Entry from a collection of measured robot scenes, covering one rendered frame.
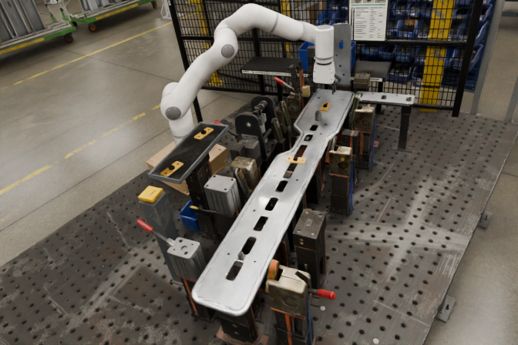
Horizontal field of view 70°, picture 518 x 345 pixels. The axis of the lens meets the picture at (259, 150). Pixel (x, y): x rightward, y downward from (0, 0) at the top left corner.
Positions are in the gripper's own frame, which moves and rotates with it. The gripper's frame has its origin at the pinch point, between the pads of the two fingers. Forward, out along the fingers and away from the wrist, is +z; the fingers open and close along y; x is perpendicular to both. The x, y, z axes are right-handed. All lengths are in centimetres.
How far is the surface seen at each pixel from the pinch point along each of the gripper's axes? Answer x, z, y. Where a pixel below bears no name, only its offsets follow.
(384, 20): 54, -19, 19
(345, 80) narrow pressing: 26.8, 6.2, 4.6
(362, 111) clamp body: -7.8, 4.7, 20.4
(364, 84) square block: 23.7, 6.1, 15.3
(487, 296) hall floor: -12, 108, 93
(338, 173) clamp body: -42.9, 15.6, 18.0
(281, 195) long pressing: -69, 10, 3
